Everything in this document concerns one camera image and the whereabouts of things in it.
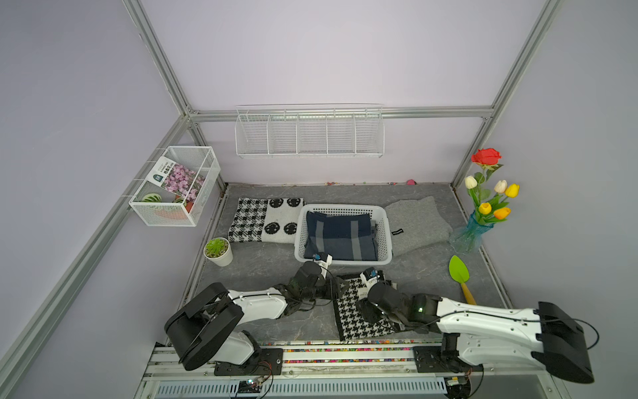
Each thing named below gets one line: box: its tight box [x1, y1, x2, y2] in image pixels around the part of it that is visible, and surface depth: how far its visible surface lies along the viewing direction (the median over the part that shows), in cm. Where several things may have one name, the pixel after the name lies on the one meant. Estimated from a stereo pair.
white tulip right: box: [493, 179, 508, 194], surface depth 81 cm
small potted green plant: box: [203, 236, 234, 267], surface depth 91 cm
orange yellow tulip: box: [493, 206, 512, 220], surface depth 73 cm
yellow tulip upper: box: [505, 182, 521, 199], surface depth 79 cm
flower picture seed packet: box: [146, 156, 206, 202], surface depth 76 cm
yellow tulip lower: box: [478, 201, 492, 215], surface depth 75 cm
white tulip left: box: [465, 175, 478, 189], surface depth 84 cm
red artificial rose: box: [471, 147, 504, 172], surface depth 80 cm
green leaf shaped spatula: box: [448, 254, 477, 306], surface depth 94 cm
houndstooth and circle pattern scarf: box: [228, 197, 306, 244], surface depth 104 cm
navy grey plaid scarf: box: [304, 211, 378, 262], surface depth 101 cm
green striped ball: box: [141, 192, 162, 203], surface depth 72 cm
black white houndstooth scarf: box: [333, 277, 397, 342], surface depth 80 cm
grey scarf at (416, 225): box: [384, 196, 453, 258], surface depth 103 cm
